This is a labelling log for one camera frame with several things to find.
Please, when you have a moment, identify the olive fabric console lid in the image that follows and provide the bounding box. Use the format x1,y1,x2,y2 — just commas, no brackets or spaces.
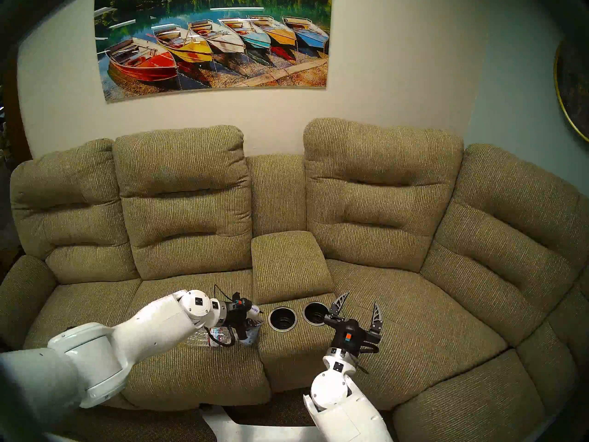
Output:
251,231,334,306

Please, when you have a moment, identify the colourful boats wall picture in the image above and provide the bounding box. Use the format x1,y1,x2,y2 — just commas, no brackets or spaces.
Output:
94,0,333,103

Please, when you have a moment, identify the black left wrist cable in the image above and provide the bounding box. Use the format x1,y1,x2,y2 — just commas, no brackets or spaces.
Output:
206,285,237,348

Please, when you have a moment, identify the olive green fabric sofa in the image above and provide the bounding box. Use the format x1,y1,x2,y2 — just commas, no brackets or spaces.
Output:
0,118,589,442

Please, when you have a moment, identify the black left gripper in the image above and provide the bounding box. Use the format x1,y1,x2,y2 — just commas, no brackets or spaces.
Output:
225,298,264,339

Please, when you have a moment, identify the metal-rimmed cup holder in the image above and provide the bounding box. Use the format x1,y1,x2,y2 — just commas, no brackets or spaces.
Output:
268,307,298,332
302,302,331,326

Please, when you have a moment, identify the clear bottle red-striped label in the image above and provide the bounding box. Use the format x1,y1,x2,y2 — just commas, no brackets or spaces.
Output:
188,324,264,348

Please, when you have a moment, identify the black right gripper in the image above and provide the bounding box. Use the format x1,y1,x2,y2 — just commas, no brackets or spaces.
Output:
323,291,384,355

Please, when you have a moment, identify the black gold-rimmed wall clock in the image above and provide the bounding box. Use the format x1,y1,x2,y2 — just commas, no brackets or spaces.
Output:
554,36,589,142

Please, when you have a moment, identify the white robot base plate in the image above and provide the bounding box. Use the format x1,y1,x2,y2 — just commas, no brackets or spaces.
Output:
200,405,323,442

